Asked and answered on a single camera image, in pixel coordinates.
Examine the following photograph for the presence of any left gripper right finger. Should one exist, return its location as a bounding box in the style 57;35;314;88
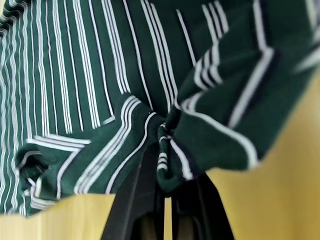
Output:
170;172;236;240

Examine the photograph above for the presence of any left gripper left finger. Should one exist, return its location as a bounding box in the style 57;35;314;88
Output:
99;144;166;240

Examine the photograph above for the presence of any green white striped T-shirt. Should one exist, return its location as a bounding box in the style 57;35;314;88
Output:
0;0;320;217

